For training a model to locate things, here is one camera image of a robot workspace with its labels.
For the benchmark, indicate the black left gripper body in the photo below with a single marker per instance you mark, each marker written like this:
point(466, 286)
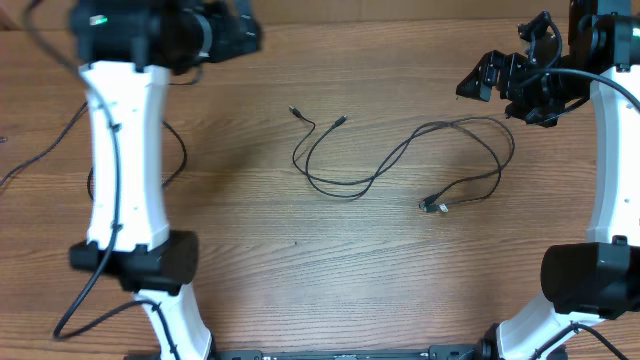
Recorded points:
point(222, 45)

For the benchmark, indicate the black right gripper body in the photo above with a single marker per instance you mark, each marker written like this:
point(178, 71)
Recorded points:
point(542, 99)

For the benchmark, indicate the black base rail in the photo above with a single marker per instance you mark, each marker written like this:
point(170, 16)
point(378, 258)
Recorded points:
point(434, 352)

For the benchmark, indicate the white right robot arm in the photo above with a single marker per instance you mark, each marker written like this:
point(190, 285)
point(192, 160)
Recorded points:
point(597, 62)

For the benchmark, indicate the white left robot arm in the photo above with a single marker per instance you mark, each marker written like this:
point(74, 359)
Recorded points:
point(129, 50)

